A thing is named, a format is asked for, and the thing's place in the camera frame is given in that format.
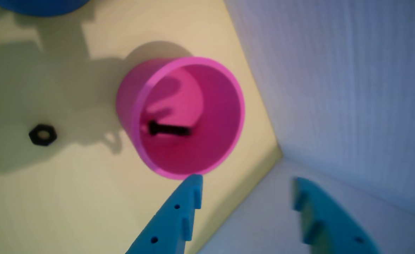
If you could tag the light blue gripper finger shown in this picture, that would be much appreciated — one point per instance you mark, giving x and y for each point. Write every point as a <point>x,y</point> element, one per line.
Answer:
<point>172,222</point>
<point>330,222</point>

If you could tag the black bolt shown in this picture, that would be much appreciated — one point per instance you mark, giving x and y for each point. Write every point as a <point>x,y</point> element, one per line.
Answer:
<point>168,129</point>

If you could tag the white corrugated cardboard panel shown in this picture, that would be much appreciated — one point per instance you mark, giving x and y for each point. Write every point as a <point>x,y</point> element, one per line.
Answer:
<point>352,88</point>
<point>263,218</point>

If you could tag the pink round cup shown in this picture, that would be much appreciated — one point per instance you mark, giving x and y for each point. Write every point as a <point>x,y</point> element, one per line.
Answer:
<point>214,123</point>

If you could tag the black hex nut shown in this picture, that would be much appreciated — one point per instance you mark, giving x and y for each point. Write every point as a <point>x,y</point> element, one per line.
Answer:
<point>34,135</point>

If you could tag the blue round cup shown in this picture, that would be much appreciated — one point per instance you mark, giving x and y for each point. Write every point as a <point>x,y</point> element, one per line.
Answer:
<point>38,7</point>

